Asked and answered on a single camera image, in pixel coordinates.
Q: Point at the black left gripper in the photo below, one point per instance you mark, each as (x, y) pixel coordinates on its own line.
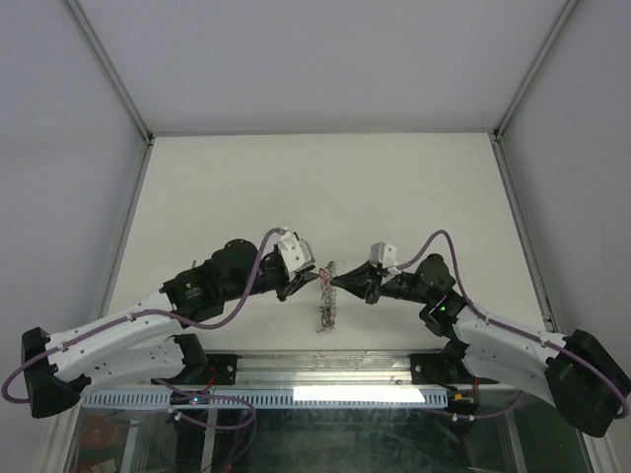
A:
(302, 278)

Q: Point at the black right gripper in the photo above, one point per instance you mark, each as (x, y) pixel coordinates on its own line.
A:
(365, 281)

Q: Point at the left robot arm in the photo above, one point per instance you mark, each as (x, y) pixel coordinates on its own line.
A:
(151, 339)

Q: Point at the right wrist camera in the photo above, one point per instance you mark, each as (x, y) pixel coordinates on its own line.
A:
(383, 256)

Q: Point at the aluminium mounting rail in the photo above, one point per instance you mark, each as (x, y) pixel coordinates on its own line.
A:
(320, 364)

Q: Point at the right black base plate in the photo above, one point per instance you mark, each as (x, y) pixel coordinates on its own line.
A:
(433, 368)

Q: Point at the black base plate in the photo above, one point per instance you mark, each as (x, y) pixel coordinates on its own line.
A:
(220, 370)
(433, 368)

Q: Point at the white slotted cable duct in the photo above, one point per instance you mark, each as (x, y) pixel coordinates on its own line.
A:
(300, 397)

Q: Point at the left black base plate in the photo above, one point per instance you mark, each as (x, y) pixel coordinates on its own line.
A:
(220, 370)

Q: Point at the left aluminium frame post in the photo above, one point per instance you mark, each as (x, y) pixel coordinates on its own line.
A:
(91, 39)

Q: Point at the aluminium frame post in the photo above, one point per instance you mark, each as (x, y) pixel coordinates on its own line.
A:
(91, 39)
(537, 65)

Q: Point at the right aluminium frame post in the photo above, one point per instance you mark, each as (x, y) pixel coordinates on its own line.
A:
(537, 65)

